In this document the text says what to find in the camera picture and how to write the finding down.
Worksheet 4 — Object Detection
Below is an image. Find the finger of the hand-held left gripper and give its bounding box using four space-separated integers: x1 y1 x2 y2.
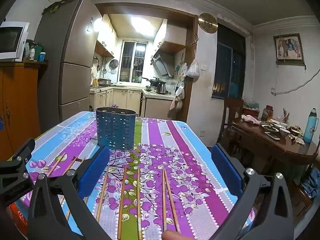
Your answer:
0 137 36 183

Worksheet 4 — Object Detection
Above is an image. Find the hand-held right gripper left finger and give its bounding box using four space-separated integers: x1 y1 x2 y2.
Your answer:
27 146 113 240

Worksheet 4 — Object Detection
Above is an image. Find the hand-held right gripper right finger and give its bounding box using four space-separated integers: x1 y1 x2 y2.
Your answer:
211 143 295 240

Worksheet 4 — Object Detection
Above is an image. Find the blue perforated utensil holder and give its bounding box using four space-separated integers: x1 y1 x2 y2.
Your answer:
95 107 137 152

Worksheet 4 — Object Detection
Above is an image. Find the person's right hand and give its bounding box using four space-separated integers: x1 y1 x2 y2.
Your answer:
162 230 187 240

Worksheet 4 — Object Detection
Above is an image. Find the orange plastic bag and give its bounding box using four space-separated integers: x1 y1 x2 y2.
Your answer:
9 202 28 234

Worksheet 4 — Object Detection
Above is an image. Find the dark wooden dining table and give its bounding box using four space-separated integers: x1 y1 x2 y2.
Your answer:
232 116 319 167

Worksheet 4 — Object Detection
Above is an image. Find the floral striped tablecloth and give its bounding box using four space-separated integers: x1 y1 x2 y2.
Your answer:
14 111 255 240

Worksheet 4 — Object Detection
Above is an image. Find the pink cloth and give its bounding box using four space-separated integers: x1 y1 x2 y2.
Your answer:
241 114 260 125

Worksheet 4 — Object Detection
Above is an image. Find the orange wooden cabinet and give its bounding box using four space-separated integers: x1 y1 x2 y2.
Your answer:
0 60 48 160

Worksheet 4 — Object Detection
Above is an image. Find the plate of greens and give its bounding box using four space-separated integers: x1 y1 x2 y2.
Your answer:
261 124 280 133

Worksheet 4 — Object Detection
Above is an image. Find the dark wooden chair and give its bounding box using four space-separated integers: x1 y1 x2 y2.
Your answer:
220 97 245 143

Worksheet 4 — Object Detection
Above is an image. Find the glass jar red lid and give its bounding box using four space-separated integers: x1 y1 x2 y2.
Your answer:
261 105 274 121

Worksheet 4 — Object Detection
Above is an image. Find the beige hanging bag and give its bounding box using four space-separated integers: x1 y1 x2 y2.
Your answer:
169 82 185 111

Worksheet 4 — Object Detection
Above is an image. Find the blue cloth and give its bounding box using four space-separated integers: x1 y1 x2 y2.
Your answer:
301 167 320 199

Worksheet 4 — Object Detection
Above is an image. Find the light blue thermos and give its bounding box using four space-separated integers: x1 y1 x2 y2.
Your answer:
302 108 319 144

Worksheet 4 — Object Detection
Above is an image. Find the white hanging plastic bag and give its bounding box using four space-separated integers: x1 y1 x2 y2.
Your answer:
187 59 201 78

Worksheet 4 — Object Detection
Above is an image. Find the black wok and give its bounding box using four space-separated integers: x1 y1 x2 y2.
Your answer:
142 77 167 87

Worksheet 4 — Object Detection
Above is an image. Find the dark room window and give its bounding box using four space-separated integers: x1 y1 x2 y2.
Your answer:
211 23 247 100

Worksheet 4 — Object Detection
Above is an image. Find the barred kitchen window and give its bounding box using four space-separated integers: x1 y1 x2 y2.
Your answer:
120 39 148 83

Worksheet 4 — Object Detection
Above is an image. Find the silver refrigerator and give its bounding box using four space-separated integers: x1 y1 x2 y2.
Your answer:
34 0 103 135

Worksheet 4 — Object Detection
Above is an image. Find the white microwave oven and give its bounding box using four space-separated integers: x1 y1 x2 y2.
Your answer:
0 21 30 62

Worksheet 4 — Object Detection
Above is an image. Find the steel range hood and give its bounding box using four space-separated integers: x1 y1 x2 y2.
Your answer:
150 52 175 78

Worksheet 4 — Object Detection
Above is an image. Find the kitchen ceiling light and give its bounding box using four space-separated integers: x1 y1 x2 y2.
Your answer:
130 16 158 34

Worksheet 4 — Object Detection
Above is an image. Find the yellow green cloth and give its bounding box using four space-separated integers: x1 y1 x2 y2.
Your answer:
42 0 88 14

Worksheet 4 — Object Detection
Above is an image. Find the wooden door frame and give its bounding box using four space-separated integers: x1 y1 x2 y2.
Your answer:
94 3 199 123

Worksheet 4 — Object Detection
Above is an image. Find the framed wall picture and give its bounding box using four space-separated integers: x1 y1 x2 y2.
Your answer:
273 33 305 63

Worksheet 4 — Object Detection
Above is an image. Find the gold wall clock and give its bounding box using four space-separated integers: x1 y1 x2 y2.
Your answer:
198 13 218 34

